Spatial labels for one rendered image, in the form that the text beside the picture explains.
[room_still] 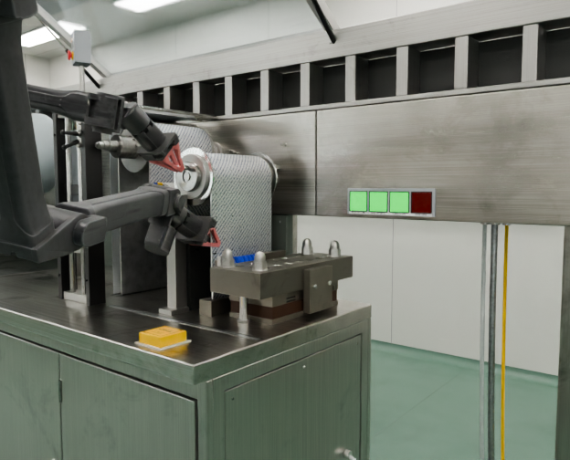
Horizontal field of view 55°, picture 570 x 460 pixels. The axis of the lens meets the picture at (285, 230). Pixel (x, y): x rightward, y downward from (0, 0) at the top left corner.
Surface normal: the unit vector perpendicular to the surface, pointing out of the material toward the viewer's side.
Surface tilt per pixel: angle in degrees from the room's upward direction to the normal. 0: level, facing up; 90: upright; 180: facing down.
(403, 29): 90
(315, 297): 90
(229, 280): 90
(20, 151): 102
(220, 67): 90
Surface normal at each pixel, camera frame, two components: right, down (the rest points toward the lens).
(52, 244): 0.97, 0.21
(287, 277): 0.79, 0.05
